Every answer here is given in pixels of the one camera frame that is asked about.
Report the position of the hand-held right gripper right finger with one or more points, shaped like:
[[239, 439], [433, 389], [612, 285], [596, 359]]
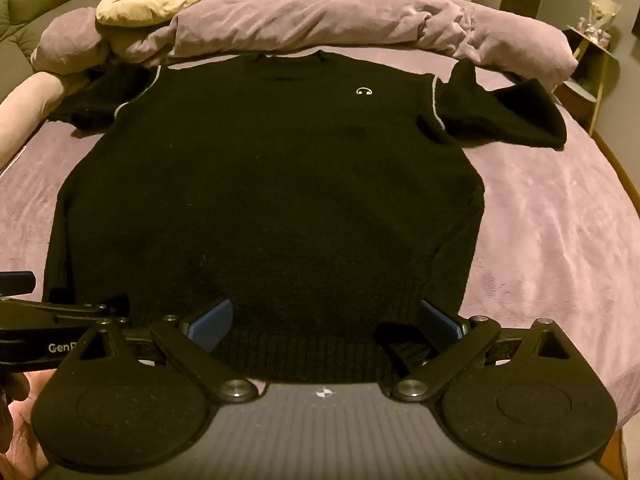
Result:
[[440, 324]]

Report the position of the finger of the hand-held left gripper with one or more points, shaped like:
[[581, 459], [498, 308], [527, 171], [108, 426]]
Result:
[[15, 281]]

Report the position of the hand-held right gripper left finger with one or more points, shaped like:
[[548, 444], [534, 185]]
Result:
[[212, 322]]

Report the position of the black knit sweater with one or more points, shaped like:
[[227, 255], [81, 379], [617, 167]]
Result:
[[280, 185]]

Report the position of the person's left hand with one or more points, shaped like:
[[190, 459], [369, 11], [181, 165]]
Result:
[[12, 392]]

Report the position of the cream pillow at left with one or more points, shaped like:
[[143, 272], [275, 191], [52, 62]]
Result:
[[25, 110]]

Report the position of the purple pillow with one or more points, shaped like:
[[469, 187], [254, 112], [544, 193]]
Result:
[[65, 40]]

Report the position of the green sofa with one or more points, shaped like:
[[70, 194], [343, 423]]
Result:
[[45, 0]]

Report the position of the gold-legged side table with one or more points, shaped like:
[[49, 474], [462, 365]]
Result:
[[597, 60]]

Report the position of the cream face plush cushion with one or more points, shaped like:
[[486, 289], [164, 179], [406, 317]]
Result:
[[145, 2]]

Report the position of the purple duvet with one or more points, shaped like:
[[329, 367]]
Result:
[[325, 15]]

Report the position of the wrapped flower bouquet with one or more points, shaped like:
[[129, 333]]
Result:
[[600, 12]]

